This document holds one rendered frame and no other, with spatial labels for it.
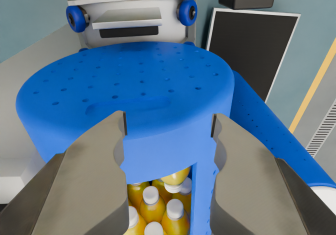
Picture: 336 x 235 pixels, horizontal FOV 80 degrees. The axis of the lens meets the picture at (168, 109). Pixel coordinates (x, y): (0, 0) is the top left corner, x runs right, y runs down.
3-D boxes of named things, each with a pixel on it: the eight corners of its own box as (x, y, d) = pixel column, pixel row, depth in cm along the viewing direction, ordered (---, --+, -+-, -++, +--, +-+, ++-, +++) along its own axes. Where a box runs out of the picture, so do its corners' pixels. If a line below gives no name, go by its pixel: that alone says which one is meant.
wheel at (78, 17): (78, 35, 36) (89, 33, 37) (70, 7, 33) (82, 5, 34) (69, 31, 38) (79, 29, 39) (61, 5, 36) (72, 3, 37)
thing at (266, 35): (181, 168, 206) (183, 180, 194) (207, 4, 124) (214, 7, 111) (230, 168, 211) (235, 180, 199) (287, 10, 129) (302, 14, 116)
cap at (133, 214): (119, 227, 45) (118, 223, 44) (122, 210, 48) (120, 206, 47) (137, 226, 45) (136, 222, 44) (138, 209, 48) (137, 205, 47)
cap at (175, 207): (174, 199, 50) (174, 195, 49) (186, 210, 47) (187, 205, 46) (163, 211, 47) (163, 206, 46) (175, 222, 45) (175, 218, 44)
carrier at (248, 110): (201, 107, 147) (239, 103, 148) (249, 236, 75) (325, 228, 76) (202, 70, 132) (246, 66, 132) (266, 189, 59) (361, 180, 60)
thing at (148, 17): (109, 23, 40) (95, 40, 30) (107, 9, 39) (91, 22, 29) (160, 20, 41) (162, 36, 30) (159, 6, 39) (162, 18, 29)
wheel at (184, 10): (177, 27, 37) (187, 28, 36) (177, 0, 35) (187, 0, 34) (189, 23, 40) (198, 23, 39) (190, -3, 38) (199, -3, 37)
